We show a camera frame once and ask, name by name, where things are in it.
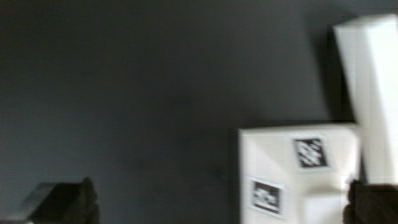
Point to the white lamp base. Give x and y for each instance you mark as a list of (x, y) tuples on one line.
[(299, 165)]

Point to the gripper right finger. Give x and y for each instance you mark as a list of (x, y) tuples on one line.
[(372, 208)]

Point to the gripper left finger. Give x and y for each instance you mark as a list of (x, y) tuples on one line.
[(59, 204)]

